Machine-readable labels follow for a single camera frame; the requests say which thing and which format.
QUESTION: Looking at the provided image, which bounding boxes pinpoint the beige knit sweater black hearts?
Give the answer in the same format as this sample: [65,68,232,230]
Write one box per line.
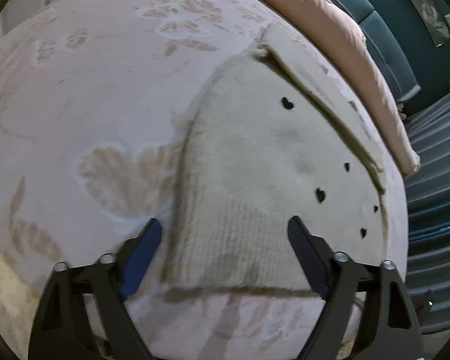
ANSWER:
[166,24,387,291]

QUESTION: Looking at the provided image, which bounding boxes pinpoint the teal striped curtain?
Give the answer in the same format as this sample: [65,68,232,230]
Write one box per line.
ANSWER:
[405,93,450,334]

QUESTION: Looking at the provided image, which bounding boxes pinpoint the pink butterfly pattern bedspread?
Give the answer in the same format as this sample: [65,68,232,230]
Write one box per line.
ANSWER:
[0,0,408,359]

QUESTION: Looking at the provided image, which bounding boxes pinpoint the pink folded duvet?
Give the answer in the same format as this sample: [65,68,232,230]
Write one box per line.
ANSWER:
[263,0,420,176]

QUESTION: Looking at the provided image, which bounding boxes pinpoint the teal upholstered headboard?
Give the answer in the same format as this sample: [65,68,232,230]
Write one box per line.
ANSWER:
[331,0,420,103]

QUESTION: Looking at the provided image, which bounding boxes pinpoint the framed wall picture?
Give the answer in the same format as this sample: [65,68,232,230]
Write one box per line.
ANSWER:
[388,0,450,48]

